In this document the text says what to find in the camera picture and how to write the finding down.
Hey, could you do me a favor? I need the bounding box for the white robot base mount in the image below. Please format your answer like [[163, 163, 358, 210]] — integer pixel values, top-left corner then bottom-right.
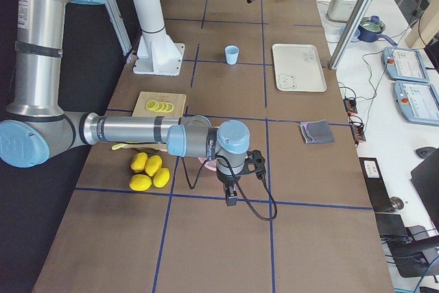
[[133, 0, 185, 76]]

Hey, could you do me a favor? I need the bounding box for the blue pot with lid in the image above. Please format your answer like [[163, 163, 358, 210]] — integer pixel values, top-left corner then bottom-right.
[[358, 15, 397, 47]]

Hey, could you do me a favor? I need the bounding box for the cream bear serving tray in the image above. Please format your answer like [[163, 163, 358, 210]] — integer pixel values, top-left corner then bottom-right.
[[272, 43, 327, 93]]

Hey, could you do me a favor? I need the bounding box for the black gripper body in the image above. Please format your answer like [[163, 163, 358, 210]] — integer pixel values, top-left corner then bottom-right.
[[216, 169, 241, 190]]

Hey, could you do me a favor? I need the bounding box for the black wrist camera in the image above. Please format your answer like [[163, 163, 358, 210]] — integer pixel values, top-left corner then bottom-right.
[[246, 150, 266, 180]]

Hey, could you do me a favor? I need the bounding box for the yellow plastic knife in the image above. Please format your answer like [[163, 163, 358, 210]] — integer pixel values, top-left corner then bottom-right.
[[111, 143, 137, 151]]

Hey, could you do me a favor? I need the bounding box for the wooden cutting board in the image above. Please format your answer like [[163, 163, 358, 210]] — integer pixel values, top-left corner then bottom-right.
[[112, 91, 187, 152]]

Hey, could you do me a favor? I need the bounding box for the lemon slices row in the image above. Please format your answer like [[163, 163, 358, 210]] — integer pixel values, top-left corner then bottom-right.
[[145, 99, 174, 113]]

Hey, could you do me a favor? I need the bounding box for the lower teach pendant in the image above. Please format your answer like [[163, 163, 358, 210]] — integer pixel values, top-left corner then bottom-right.
[[394, 80, 438, 126]]

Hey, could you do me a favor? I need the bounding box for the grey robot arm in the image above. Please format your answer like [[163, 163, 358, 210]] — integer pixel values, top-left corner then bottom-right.
[[1, 0, 185, 210]]

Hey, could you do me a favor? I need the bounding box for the white toaster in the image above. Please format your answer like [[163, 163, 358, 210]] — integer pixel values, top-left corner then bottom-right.
[[327, 0, 358, 22]]

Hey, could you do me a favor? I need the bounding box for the teach pendant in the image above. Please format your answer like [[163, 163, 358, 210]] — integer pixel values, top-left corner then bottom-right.
[[383, 47, 429, 83], [394, 80, 438, 126]]

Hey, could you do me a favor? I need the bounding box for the grey folded cloth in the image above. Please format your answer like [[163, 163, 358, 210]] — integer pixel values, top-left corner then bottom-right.
[[300, 120, 335, 144]]

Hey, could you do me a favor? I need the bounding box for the light blue plastic cup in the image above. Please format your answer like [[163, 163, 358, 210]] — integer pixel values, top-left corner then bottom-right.
[[224, 45, 239, 65]]

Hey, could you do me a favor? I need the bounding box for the aluminium frame post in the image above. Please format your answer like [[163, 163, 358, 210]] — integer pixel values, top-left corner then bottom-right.
[[328, 0, 372, 70]]

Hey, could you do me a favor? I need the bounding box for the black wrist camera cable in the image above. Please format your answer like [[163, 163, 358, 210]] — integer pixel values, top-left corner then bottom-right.
[[181, 155, 278, 221]]

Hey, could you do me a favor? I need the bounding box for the upper teach pendant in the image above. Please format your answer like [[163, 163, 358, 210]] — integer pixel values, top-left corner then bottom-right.
[[383, 47, 429, 83]]

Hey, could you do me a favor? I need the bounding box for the pink bowl of ice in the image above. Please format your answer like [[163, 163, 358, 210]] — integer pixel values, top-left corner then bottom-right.
[[198, 157, 217, 172]]

